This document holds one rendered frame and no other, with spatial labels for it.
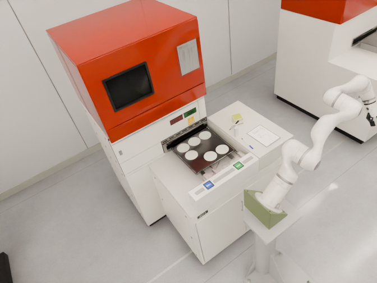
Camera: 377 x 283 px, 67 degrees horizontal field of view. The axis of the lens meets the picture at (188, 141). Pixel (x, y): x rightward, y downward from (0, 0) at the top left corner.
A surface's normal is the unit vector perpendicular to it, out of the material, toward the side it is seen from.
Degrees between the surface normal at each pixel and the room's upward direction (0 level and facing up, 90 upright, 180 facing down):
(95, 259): 0
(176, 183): 0
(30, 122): 90
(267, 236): 0
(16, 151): 90
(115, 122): 90
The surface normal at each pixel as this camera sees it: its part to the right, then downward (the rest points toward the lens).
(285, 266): -0.15, -0.72
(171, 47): 0.55, 0.51
